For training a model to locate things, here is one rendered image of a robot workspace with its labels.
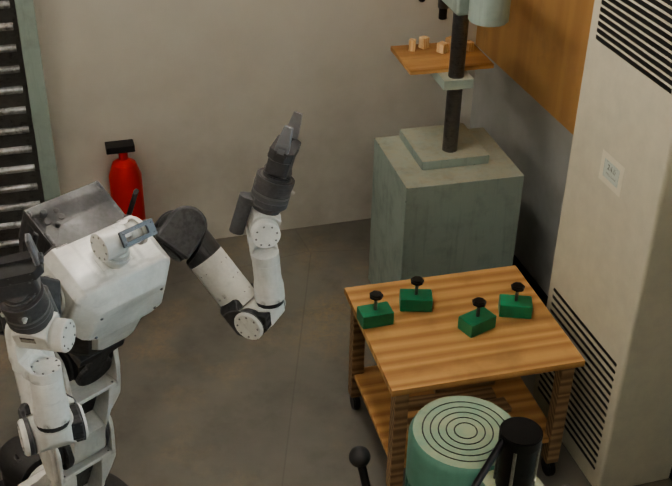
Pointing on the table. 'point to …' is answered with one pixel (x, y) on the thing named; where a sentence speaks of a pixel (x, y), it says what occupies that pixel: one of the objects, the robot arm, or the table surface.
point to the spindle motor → (451, 441)
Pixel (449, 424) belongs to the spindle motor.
